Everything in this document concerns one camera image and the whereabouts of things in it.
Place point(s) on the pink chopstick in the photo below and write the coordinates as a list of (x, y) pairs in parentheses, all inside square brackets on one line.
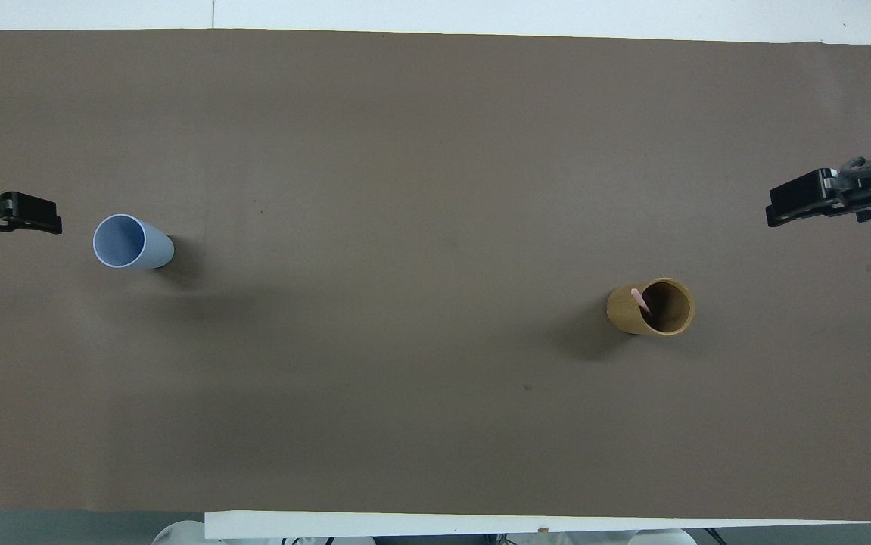
[(640, 300)]

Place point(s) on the light blue plastic cup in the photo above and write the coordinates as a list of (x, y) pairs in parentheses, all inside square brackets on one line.
[(126, 242)]

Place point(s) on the brown wooden cup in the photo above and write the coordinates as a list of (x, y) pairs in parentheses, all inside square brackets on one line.
[(620, 309)]

